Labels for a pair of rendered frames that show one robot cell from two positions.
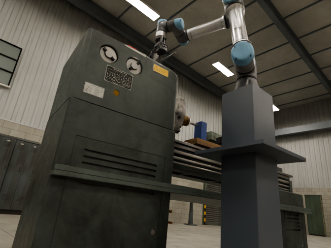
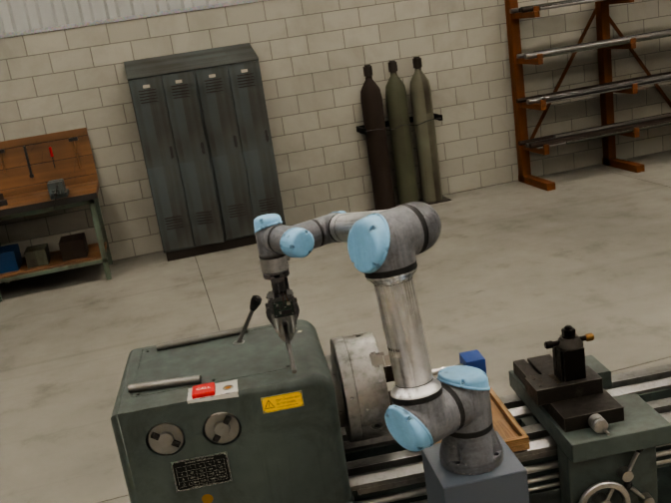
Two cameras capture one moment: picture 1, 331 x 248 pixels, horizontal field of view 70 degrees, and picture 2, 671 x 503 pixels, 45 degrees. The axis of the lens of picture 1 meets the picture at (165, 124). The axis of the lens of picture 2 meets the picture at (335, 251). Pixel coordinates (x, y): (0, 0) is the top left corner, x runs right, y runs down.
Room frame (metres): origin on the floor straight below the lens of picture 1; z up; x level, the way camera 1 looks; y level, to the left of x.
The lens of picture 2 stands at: (-0.43, -1.09, 2.16)
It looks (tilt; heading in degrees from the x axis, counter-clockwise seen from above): 16 degrees down; 29
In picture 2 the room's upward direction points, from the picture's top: 8 degrees counter-clockwise
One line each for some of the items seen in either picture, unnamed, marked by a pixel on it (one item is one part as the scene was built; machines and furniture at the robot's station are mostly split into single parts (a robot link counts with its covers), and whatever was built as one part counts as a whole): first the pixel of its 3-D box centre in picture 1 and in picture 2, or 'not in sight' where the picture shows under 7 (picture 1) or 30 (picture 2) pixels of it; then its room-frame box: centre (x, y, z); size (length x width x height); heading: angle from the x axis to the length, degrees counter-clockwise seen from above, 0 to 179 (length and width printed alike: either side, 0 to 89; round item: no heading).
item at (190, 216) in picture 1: (191, 210); not in sight; (10.39, -1.42, 0.57); 0.47 x 0.37 x 1.14; 131
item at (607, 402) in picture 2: not in sight; (564, 388); (1.90, -0.52, 0.95); 0.43 x 0.18 x 0.04; 35
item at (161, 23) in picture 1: (162, 28); (270, 236); (1.32, 0.09, 1.63); 0.09 x 0.08 x 0.11; 64
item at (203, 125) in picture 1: (200, 136); (475, 388); (1.75, -0.28, 1.00); 0.08 x 0.06 x 0.23; 35
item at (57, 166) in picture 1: (198, 196); not in sight; (1.76, -0.29, 0.55); 2.10 x 0.60 x 0.02; 125
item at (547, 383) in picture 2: (229, 142); (563, 384); (1.83, -0.53, 1.00); 0.20 x 0.10 x 0.05; 125
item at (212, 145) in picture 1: (194, 149); (462, 424); (1.72, -0.24, 0.88); 0.36 x 0.30 x 0.04; 35
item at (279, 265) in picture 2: (161, 37); (276, 263); (1.33, 0.09, 1.55); 0.08 x 0.08 x 0.05
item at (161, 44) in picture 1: (160, 46); (280, 292); (1.32, 0.09, 1.47); 0.09 x 0.08 x 0.12; 35
